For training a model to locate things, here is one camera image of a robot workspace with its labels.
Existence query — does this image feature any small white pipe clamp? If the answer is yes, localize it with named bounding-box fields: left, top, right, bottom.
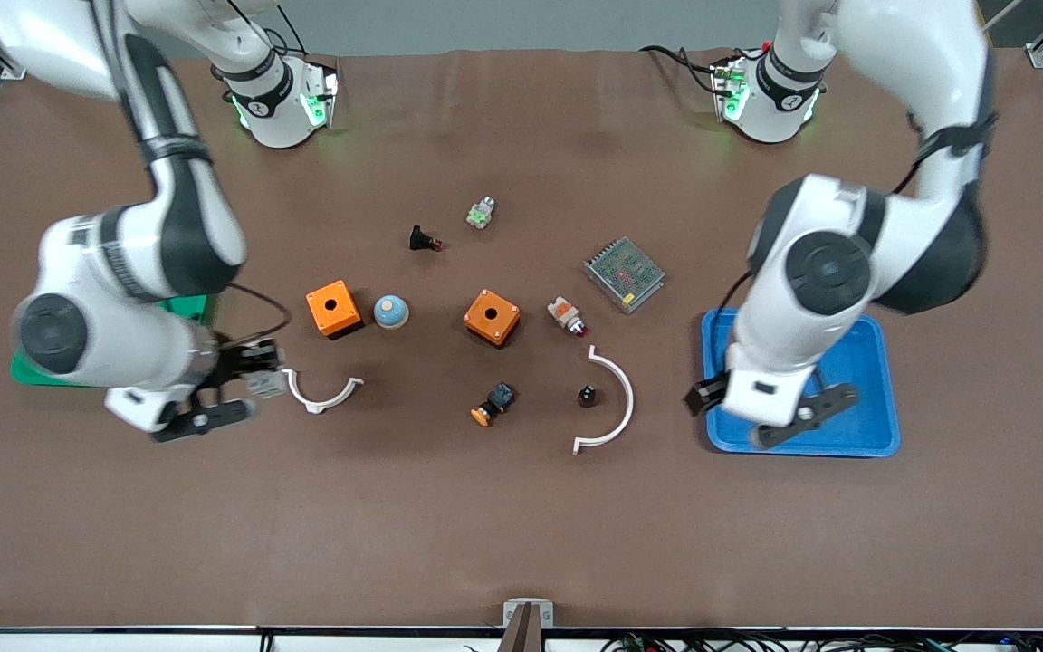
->
left=282, top=367, right=365, bottom=415

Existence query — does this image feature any large white arc clamp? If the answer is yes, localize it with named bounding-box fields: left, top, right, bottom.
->
left=572, top=345, right=636, bottom=455

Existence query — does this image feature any green plastic tray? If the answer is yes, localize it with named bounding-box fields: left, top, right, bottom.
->
left=10, top=292, right=217, bottom=388

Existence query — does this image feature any orange button box black base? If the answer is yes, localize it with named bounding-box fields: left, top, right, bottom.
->
left=463, top=289, right=522, bottom=350
left=305, top=280, right=364, bottom=341

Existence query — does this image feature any blue dome buzzer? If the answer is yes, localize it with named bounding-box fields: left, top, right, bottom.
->
left=372, top=294, right=410, bottom=331

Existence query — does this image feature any blue plastic tray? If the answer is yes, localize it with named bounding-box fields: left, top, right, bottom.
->
left=701, top=308, right=903, bottom=458

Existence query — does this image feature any metal mesh power supply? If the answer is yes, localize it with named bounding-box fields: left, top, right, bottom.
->
left=583, top=236, right=666, bottom=315

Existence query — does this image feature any red white indicator light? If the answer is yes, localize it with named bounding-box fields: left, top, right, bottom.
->
left=547, top=295, right=589, bottom=339

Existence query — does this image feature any yellow mushroom push button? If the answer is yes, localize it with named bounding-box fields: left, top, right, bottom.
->
left=470, top=381, right=516, bottom=427

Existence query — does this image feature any brown table mat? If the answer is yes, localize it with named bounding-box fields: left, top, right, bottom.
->
left=0, top=47, right=1043, bottom=631

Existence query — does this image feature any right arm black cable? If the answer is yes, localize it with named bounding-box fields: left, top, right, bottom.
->
left=214, top=283, right=293, bottom=350

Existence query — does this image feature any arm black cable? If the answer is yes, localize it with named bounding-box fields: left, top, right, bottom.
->
left=214, top=283, right=293, bottom=350
left=722, top=136, right=934, bottom=379

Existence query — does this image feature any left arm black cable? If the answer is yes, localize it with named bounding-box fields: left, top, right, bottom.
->
left=722, top=136, right=934, bottom=379

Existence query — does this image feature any black cable bundle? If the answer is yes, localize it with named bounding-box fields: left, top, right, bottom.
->
left=601, top=632, right=1043, bottom=652

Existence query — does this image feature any gray metal clamp bracket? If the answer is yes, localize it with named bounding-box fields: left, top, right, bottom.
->
left=496, top=599, right=555, bottom=652

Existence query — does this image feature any black base cable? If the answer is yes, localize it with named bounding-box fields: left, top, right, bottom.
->
left=639, top=43, right=732, bottom=97

